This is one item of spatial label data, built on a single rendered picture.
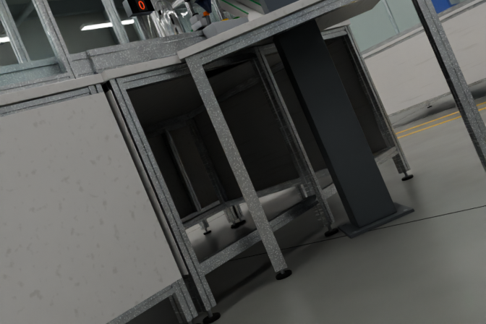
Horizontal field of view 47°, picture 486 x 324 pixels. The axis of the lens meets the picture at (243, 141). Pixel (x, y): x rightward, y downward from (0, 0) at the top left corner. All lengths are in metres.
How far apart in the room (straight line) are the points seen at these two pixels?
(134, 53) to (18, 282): 0.87
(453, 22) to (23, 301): 5.15
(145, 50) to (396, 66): 4.56
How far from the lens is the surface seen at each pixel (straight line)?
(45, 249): 1.60
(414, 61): 6.23
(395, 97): 6.40
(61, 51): 1.82
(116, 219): 1.71
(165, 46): 2.10
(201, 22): 2.49
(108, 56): 1.94
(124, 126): 1.80
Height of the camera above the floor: 0.47
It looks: 1 degrees up
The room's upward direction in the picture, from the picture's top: 23 degrees counter-clockwise
